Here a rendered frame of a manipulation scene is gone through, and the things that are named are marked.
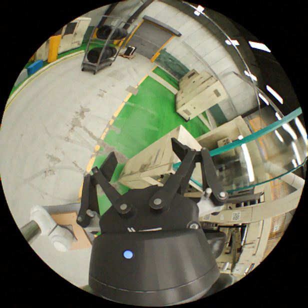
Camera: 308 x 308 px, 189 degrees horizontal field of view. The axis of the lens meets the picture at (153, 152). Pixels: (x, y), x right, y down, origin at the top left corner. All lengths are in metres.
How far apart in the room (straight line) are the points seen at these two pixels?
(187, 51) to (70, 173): 9.26
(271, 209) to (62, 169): 2.40
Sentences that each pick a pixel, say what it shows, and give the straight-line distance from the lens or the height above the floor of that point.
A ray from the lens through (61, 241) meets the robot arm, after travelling 0.82.
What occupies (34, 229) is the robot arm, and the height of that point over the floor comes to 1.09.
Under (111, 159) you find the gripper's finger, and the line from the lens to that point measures 0.19.
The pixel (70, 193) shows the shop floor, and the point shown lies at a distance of 1.68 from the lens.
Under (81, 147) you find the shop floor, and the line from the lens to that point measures 1.73.
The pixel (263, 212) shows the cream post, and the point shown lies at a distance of 0.94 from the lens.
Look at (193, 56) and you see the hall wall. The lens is 8.96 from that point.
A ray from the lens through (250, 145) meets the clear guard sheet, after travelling 0.41.
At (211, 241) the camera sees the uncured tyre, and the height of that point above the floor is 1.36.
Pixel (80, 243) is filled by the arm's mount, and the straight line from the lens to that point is 1.09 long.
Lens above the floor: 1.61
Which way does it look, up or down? 50 degrees down
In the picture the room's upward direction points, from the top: 61 degrees clockwise
